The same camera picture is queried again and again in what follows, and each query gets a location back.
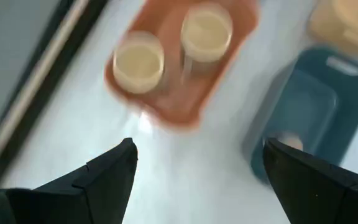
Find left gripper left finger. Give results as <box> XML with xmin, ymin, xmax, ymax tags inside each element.
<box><xmin>0</xmin><ymin>138</ymin><xmax>139</xmax><ymax>224</ymax></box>

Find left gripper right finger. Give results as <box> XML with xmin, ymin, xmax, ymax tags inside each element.
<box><xmin>263</xmin><ymin>138</ymin><xmax>358</xmax><ymax>224</ymax></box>

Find cork-stoppered small glass jar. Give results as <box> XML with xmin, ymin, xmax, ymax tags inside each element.
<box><xmin>277</xmin><ymin>130</ymin><xmax>305</xmax><ymax>152</ymax></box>

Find slate blue plastic bin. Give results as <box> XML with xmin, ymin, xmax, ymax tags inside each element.
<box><xmin>242</xmin><ymin>45</ymin><xmax>358</xmax><ymax>185</ymax></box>

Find orange plastic bin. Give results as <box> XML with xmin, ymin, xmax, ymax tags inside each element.
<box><xmin>103</xmin><ymin>0</ymin><xmax>260</xmax><ymax>132</ymax></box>

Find tan-lid furikake glass jar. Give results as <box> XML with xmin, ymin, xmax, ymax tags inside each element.
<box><xmin>112</xmin><ymin>30</ymin><xmax>167</xmax><ymax>96</ymax></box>
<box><xmin>180</xmin><ymin>2</ymin><xmax>234</xmax><ymax>85</ymax></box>

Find yellow plastic bin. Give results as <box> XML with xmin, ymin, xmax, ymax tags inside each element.
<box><xmin>307</xmin><ymin>0</ymin><xmax>358</xmax><ymax>57</ymax></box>

